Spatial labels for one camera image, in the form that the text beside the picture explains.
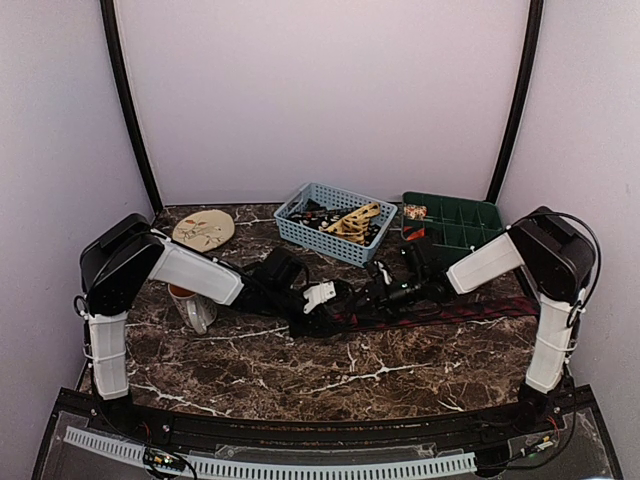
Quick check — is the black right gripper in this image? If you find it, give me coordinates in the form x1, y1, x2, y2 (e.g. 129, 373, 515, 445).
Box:
345, 272, 426, 323

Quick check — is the red navy striped tie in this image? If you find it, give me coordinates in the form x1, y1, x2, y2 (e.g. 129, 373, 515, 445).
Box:
332, 297, 540, 332

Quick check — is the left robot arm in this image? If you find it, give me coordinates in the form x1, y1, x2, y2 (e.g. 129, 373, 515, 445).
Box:
74, 214, 340, 436

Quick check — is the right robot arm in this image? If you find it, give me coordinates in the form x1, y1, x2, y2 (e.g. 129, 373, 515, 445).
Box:
359, 206, 602, 434

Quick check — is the rolled orange navy striped tie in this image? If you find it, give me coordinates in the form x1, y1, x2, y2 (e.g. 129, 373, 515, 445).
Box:
402, 226, 425, 242

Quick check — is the yellow beetle print tie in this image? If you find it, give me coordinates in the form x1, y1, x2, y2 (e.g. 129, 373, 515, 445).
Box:
322, 202, 382, 247

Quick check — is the light blue plastic basket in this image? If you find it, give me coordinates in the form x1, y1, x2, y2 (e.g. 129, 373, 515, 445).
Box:
275, 183, 398, 268

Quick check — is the rolled cream tropical print tie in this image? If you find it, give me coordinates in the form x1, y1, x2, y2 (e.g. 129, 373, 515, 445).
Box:
403, 204, 428, 221

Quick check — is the black white floral tie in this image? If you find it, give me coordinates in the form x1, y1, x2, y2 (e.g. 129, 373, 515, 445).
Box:
287, 200, 359, 233

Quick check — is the green divided organizer tray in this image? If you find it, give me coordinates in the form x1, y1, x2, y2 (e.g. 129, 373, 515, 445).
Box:
401, 191, 503, 265

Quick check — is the cream floral mug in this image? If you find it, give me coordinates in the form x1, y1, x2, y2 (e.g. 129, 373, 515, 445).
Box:
168, 284, 217, 335

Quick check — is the beige floral plate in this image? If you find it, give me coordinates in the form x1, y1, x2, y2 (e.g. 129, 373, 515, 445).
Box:
171, 209, 235, 253

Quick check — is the black front rail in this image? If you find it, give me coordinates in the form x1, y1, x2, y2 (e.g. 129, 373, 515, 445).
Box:
49, 387, 601, 456

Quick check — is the grey slotted cable duct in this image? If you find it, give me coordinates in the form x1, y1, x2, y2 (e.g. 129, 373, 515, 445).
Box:
63, 427, 477, 479

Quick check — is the black right frame post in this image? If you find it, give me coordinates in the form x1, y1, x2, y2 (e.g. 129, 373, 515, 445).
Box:
485, 0, 544, 204

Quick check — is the black frame post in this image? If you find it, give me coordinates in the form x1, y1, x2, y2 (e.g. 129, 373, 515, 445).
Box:
99, 0, 164, 215
485, 0, 544, 204

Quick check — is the black left frame post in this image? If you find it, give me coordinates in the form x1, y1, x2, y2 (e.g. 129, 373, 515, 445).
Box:
99, 0, 164, 215

